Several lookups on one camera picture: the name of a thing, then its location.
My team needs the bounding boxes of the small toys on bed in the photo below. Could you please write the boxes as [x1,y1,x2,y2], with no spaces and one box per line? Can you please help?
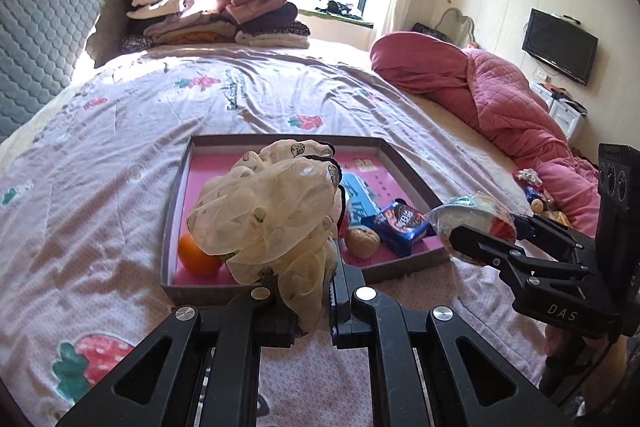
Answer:
[513,168,572,228]

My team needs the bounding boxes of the grey quilted headboard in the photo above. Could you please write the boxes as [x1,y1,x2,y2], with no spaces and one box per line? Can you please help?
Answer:
[1,0,127,140]

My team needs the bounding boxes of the red white snack bag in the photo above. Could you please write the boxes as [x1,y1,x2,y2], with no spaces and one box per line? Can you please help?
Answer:
[427,192,516,265]

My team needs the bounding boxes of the pink quilted blanket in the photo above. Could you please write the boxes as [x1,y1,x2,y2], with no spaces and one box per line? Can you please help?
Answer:
[370,31,600,239]

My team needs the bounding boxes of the white storage drawers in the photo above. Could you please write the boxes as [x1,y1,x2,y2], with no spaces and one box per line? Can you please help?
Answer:
[530,82,587,143]

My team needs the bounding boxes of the brown walnut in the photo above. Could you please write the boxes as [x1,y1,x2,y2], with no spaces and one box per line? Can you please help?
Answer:
[345,225,381,260]

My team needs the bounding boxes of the dark shallow box tray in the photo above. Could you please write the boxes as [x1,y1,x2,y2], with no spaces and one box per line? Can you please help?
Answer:
[160,134,449,307]

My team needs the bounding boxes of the blue cookie packet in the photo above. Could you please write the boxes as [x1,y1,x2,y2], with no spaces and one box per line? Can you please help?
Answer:
[361,198,436,258]

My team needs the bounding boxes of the black wall television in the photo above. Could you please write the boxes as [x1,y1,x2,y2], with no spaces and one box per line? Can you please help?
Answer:
[522,9,599,86]

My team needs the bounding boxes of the small orange in tray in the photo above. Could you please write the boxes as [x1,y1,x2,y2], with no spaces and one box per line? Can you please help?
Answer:
[177,233,224,277]

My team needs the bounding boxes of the beige mesh drawstring bag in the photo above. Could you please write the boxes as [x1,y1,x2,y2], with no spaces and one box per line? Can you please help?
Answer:
[186,139,345,333]

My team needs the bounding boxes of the pink strawberry bed quilt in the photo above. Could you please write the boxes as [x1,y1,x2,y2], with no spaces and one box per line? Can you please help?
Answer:
[1,41,527,426]

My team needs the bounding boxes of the folded clothes pile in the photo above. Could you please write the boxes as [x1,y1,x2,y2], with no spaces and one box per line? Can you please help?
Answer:
[122,0,310,53]

